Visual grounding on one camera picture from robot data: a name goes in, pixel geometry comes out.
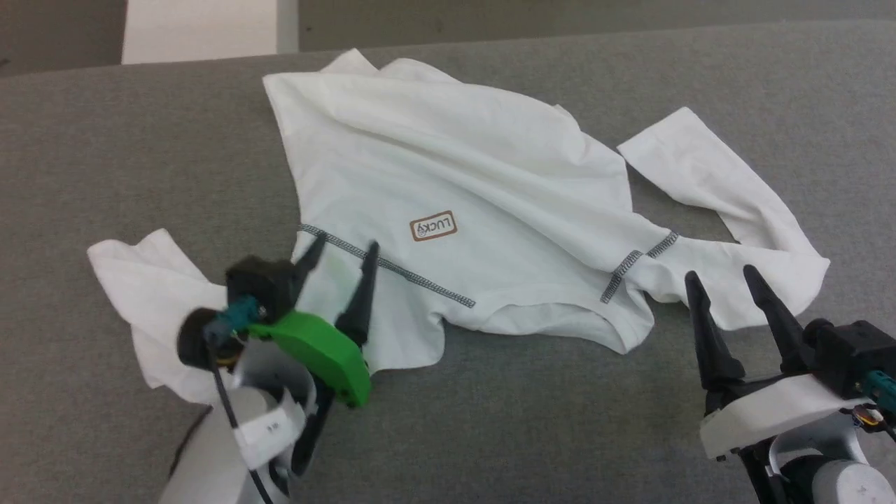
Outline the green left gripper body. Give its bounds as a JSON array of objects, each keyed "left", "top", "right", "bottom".
[{"left": 248, "top": 311, "right": 372, "bottom": 409}]

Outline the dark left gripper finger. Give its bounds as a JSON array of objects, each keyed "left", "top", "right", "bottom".
[
  {"left": 336, "top": 243, "right": 379, "bottom": 347},
  {"left": 290, "top": 234, "right": 327, "bottom": 298}
]

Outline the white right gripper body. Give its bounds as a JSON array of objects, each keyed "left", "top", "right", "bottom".
[{"left": 700, "top": 370, "right": 869, "bottom": 459}]

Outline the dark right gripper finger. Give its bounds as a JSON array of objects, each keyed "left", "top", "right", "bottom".
[
  {"left": 685, "top": 272, "right": 746, "bottom": 393},
  {"left": 744, "top": 265, "right": 813, "bottom": 374}
]

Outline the white long-sleeve shirt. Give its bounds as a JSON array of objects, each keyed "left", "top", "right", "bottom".
[{"left": 87, "top": 48, "right": 832, "bottom": 407}]

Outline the black left cylindrical motor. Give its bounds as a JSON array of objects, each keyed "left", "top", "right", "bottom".
[{"left": 177, "top": 308, "right": 226, "bottom": 370}]

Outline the white box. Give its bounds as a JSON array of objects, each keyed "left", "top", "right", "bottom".
[{"left": 121, "top": 0, "right": 300, "bottom": 65}]

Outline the right black cable teal plug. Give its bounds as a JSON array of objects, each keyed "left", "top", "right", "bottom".
[{"left": 862, "top": 371, "right": 896, "bottom": 440}]

